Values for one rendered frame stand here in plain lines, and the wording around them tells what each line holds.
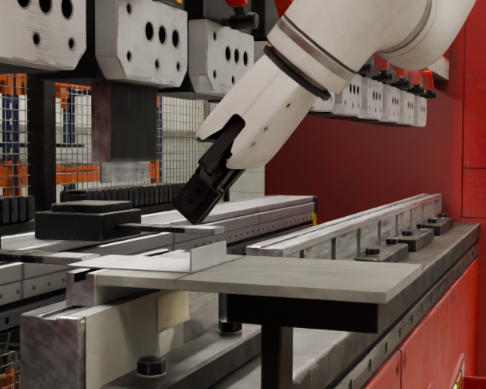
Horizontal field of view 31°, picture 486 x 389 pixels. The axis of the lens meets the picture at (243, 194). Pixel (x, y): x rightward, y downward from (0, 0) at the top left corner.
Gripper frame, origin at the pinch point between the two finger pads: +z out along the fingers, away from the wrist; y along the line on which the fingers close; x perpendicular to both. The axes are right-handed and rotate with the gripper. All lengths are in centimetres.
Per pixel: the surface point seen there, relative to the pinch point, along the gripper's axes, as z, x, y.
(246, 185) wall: 212, -198, -793
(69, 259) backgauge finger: 13.3, -6.1, 1.4
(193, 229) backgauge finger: 14.5, -7.4, -33.0
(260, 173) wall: 191, -194, -792
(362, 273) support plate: -5.0, 16.1, -1.8
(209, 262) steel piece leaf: 3.7, 4.8, 0.2
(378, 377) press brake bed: 19, 24, -55
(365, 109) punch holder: -7, -11, -92
